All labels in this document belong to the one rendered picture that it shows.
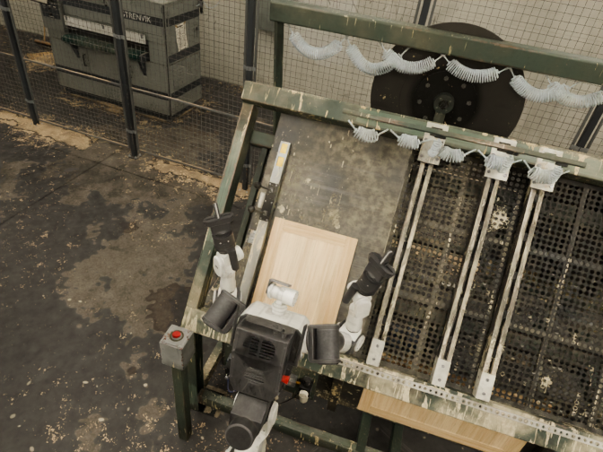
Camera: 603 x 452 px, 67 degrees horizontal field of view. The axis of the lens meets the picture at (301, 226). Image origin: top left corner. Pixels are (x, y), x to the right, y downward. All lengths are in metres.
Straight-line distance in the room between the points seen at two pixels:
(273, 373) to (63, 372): 2.01
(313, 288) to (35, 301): 2.35
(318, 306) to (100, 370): 1.69
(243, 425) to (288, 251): 0.89
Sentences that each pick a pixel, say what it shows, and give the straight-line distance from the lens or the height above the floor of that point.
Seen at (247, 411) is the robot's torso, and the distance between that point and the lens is 1.91.
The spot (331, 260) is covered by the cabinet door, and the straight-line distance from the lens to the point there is 2.29.
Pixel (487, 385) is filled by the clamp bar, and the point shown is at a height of 0.99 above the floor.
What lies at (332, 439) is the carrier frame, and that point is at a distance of 2.91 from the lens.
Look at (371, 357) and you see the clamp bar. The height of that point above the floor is 0.96.
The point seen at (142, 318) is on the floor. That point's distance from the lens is 3.65.
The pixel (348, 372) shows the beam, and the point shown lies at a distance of 2.32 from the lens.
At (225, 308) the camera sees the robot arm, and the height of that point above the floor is 1.34.
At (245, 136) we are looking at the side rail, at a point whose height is 1.63.
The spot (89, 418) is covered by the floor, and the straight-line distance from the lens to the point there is 3.25.
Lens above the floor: 2.72
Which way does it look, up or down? 37 degrees down
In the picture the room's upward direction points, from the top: 8 degrees clockwise
